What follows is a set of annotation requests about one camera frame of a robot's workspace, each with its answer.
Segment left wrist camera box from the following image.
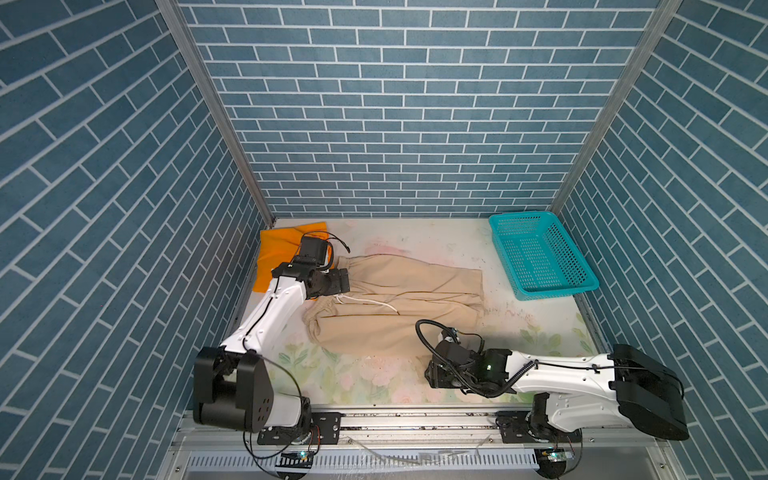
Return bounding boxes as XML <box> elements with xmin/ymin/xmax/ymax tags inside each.
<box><xmin>298</xmin><ymin>236</ymin><xmax>333</xmax><ymax>270</ymax></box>

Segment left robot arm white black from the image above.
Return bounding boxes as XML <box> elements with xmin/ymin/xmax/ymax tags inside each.
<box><xmin>193</xmin><ymin>231</ymin><xmax>350</xmax><ymax>440</ymax></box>

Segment teal plastic basket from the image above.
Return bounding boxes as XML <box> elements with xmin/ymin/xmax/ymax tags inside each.
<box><xmin>489</xmin><ymin>211</ymin><xmax>600</xmax><ymax>301</ymax></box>

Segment white vented cable duct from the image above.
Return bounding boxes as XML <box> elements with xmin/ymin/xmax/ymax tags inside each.
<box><xmin>186</xmin><ymin>448</ymin><xmax>539</xmax><ymax>474</ymax></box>

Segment beige shorts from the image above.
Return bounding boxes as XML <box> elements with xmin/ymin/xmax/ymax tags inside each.
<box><xmin>303</xmin><ymin>254</ymin><xmax>485</xmax><ymax>357</ymax></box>

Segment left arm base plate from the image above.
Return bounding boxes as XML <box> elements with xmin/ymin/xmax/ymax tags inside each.
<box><xmin>257</xmin><ymin>412</ymin><xmax>342</xmax><ymax>446</ymax></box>

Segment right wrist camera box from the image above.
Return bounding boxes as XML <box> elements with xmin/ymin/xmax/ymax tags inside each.
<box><xmin>440</xmin><ymin>327</ymin><xmax>461</xmax><ymax>344</ymax></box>

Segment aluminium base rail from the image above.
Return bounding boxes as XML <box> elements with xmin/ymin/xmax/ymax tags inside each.
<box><xmin>158</xmin><ymin>404</ymin><xmax>684</xmax><ymax>479</ymax></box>

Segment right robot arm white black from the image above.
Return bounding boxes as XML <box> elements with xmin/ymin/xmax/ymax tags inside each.
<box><xmin>425</xmin><ymin>340</ymin><xmax>689</xmax><ymax>441</ymax></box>

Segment orange shorts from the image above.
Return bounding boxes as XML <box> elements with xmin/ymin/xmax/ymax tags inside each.
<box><xmin>252</xmin><ymin>222</ymin><xmax>329</xmax><ymax>293</ymax></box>

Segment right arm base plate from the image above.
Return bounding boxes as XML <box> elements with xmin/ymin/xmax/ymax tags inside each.
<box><xmin>495</xmin><ymin>410</ymin><xmax>583</xmax><ymax>444</ymax></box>

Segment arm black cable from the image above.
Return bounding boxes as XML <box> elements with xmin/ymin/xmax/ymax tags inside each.
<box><xmin>239</xmin><ymin>230</ymin><xmax>352</xmax><ymax>478</ymax></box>
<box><xmin>415</xmin><ymin>319</ymin><xmax>685</xmax><ymax>475</ymax></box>

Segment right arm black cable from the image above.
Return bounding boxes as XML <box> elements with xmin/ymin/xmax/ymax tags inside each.
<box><xmin>415</xmin><ymin>319</ymin><xmax>685</xmax><ymax>475</ymax></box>

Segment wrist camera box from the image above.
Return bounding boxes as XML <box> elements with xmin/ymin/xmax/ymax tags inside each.
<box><xmin>440</xmin><ymin>327</ymin><xmax>461</xmax><ymax>344</ymax></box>
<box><xmin>298</xmin><ymin>236</ymin><xmax>333</xmax><ymax>270</ymax></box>

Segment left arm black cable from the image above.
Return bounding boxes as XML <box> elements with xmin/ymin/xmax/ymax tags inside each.
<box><xmin>239</xmin><ymin>230</ymin><xmax>352</xmax><ymax>478</ymax></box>

